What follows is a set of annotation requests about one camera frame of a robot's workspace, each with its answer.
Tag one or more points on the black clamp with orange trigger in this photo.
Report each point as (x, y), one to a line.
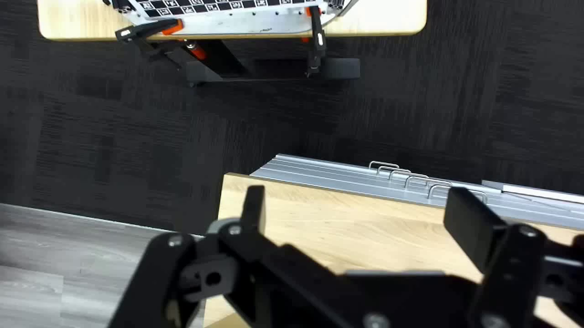
(316, 42)
(151, 29)

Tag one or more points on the black white checkerboard calibration board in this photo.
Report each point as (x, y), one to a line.
(224, 4)

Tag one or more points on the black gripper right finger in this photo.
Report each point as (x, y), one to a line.
(522, 273)

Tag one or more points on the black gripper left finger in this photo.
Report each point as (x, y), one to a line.
(182, 279)

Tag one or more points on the small wooden table black base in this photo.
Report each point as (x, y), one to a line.
(376, 18)

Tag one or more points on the aluminium rail on table edge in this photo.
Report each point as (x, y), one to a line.
(376, 184)

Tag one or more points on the grey board mounting plate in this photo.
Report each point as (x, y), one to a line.
(230, 24)

